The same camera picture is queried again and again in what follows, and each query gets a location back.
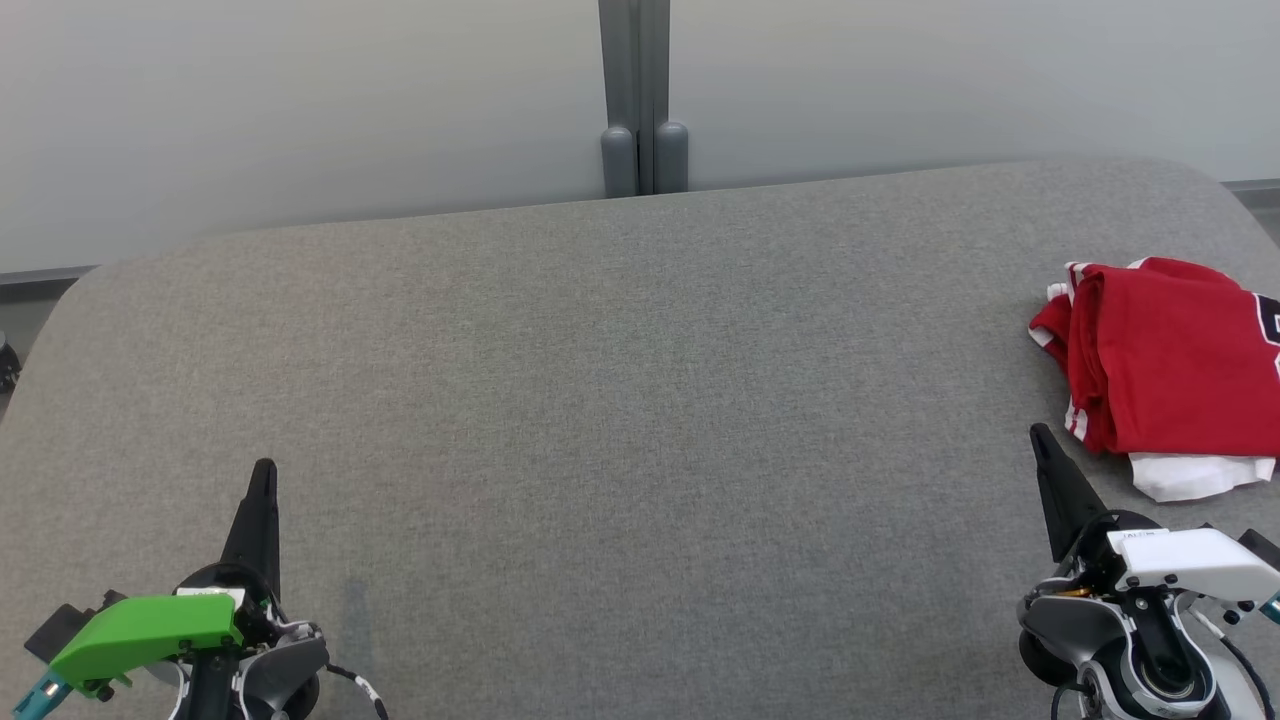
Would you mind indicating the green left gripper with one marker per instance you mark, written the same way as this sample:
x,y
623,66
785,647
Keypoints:
x,y
150,625

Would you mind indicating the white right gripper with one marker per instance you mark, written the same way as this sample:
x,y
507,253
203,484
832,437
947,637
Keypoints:
x,y
1190,560

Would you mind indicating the red white basketball jersey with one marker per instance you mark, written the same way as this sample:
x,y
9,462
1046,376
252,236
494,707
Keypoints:
x,y
1170,370

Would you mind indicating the red white basketball shorts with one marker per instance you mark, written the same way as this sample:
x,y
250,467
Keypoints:
x,y
1050,325

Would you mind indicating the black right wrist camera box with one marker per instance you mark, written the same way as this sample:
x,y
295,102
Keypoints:
x,y
1262,548

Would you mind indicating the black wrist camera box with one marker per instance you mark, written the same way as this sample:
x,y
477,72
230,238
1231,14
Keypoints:
x,y
60,628
1262,548

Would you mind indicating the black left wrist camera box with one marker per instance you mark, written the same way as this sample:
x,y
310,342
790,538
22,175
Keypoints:
x,y
60,628

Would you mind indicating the teal right camera connector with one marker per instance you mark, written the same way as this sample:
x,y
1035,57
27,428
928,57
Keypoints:
x,y
1272,606

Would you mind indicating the teal camera connector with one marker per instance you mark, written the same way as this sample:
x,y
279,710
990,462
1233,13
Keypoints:
x,y
1272,606
40,697

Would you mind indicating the teal left camera connector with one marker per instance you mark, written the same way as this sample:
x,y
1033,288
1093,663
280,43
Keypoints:
x,y
40,697

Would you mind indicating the dark grey partition rail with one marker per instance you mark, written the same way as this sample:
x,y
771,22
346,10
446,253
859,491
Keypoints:
x,y
40,283
1255,193

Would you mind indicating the grey partition post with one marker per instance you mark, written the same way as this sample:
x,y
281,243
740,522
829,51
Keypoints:
x,y
635,100

